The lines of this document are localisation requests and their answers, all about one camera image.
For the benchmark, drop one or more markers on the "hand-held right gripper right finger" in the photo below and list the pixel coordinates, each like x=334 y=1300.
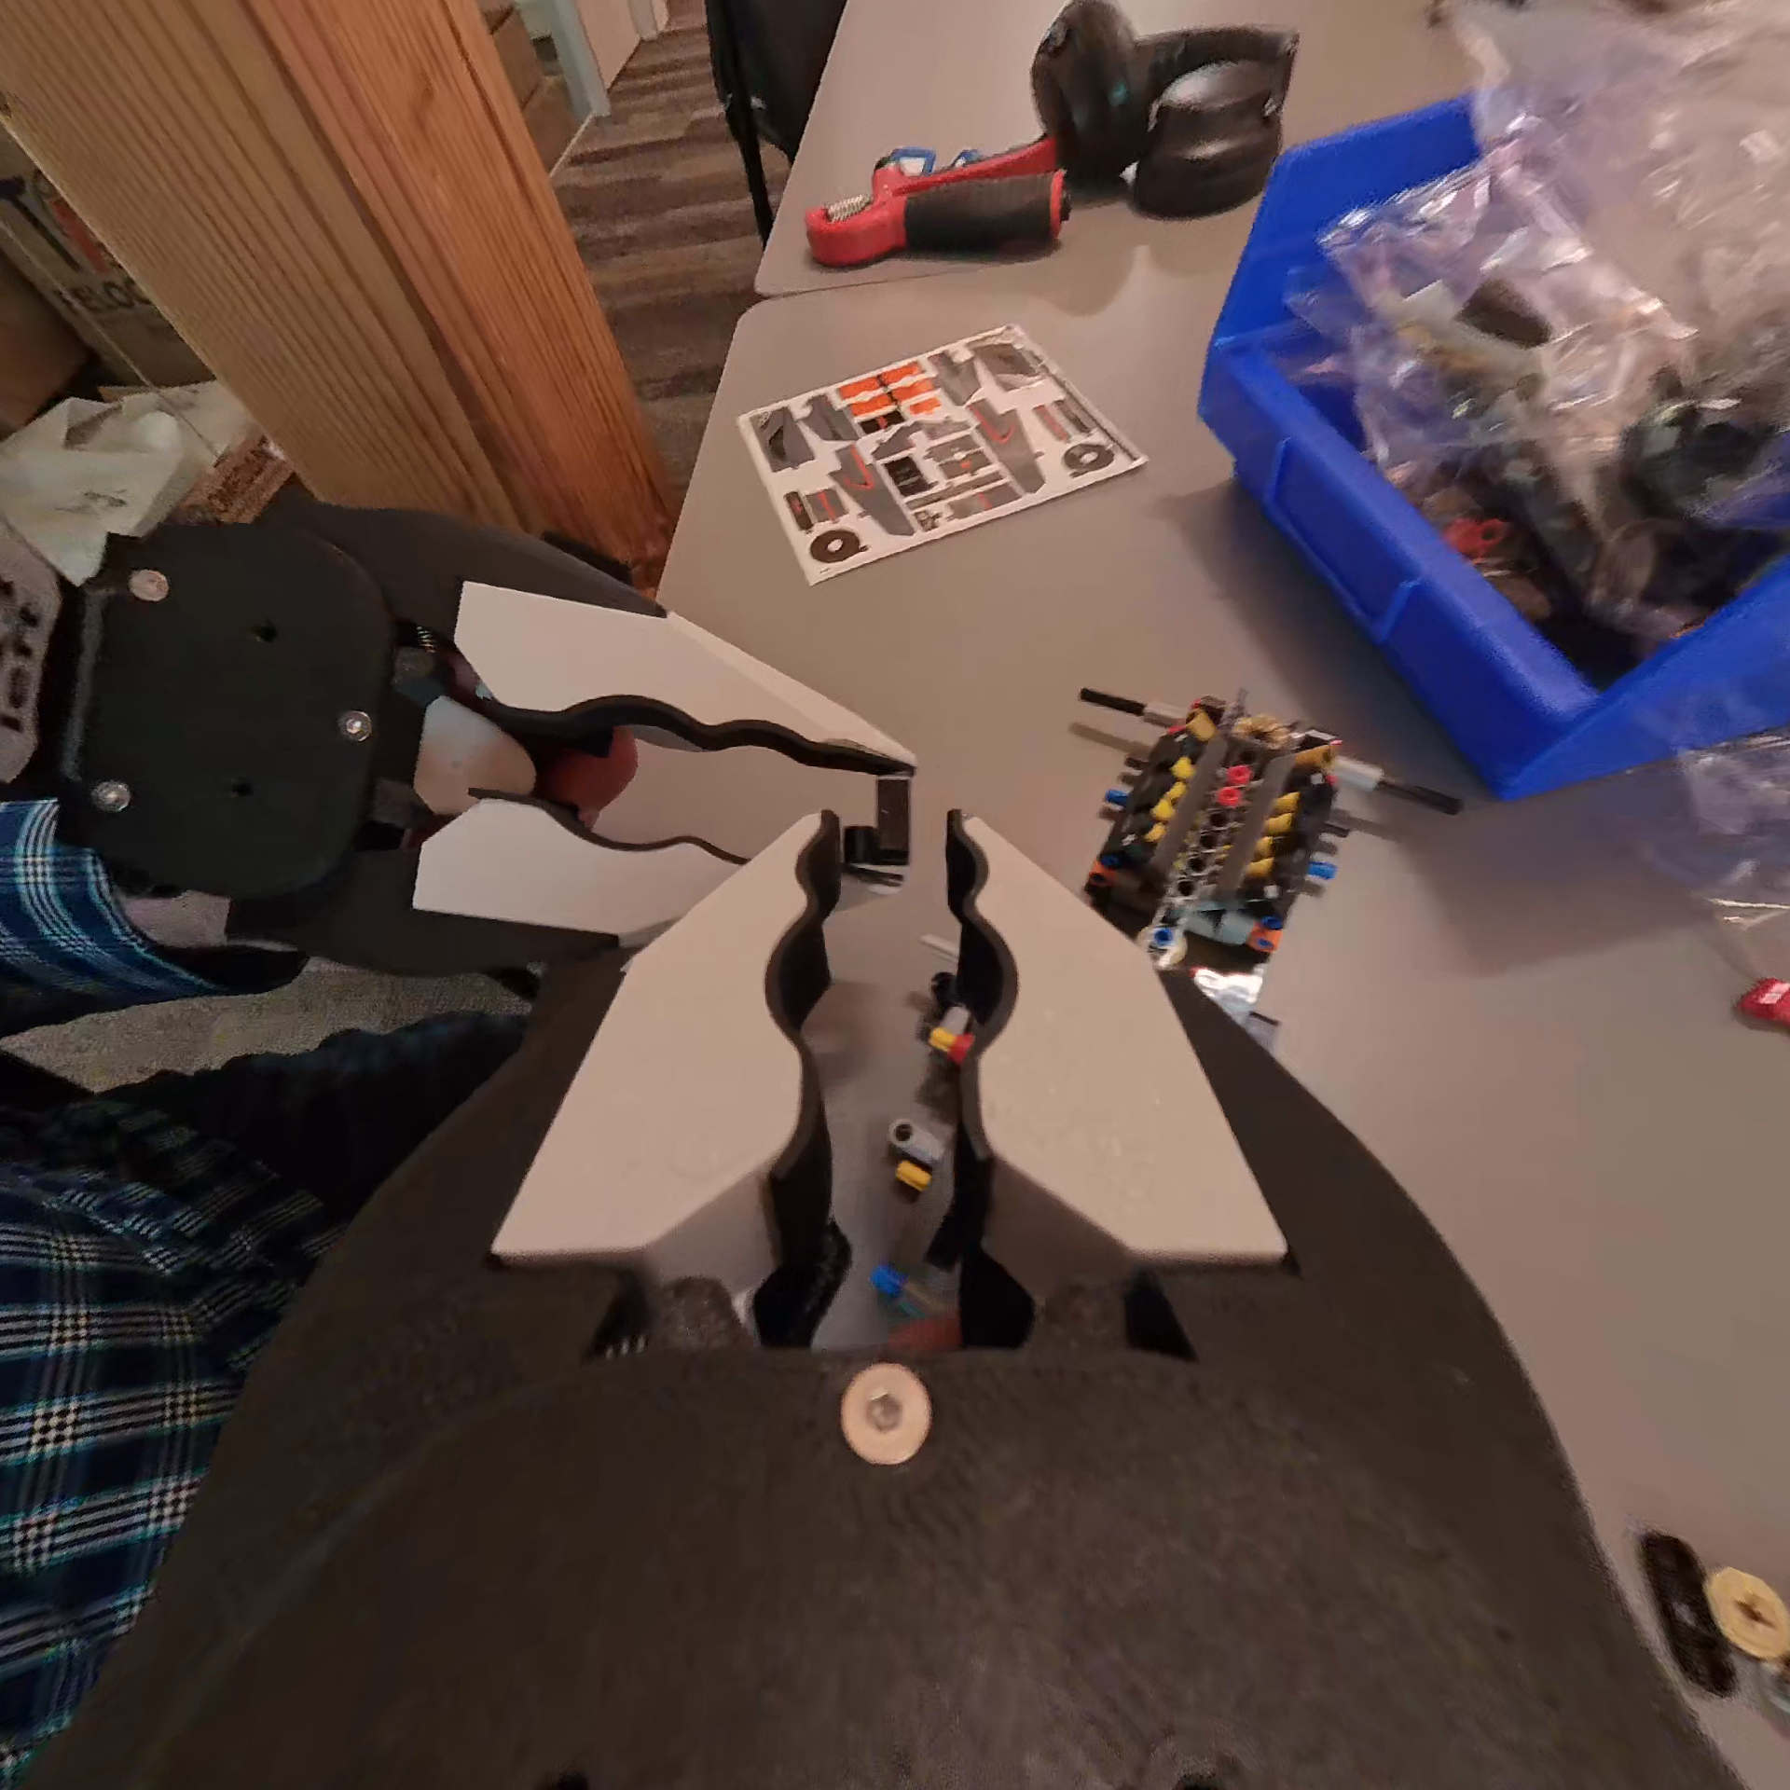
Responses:
x=1119 y=1119

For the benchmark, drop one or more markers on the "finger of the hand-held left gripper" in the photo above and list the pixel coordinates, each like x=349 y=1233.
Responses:
x=560 y=888
x=629 y=656

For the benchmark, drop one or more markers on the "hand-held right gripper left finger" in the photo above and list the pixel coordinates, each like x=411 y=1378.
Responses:
x=657 y=1119

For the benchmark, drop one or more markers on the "black angled lego connector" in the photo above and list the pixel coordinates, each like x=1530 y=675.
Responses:
x=881 y=824

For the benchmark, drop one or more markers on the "multicolour lego technic assembly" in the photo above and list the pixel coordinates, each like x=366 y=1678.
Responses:
x=1216 y=824

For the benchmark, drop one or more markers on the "person's left forearm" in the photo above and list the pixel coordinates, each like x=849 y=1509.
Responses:
x=85 y=908

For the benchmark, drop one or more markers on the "lego sticker sheet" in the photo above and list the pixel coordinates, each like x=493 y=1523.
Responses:
x=937 y=448

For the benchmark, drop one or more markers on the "black short lego beam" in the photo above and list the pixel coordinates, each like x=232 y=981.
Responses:
x=1683 y=1607

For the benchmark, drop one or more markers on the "tan round lego gear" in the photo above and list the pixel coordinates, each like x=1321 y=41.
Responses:
x=1752 y=1611

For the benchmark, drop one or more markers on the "clear bags of lego parts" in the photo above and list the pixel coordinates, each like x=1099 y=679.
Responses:
x=1567 y=308

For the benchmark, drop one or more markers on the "person's left hand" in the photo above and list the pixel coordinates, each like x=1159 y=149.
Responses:
x=595 y=779

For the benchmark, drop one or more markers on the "white plastic bag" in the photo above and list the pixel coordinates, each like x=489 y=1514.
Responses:
x=113 y=476

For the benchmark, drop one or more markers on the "cardboard box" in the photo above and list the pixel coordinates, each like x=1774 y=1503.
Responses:
x=85 y=280

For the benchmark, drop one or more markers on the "red black hand tool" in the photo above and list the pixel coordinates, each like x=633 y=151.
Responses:
x=965 y=209

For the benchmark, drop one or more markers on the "black office chair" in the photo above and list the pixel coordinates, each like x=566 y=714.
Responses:
x=769 y=84

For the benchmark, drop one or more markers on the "blue plaid shirt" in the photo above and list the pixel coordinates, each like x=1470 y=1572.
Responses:
x=113 y=1399

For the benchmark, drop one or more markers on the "blue plastic bin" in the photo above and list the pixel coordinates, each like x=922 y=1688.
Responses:
x=1384 y=559

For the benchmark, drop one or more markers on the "black headphones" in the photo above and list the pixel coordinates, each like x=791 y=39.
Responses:
x=1188 y=112

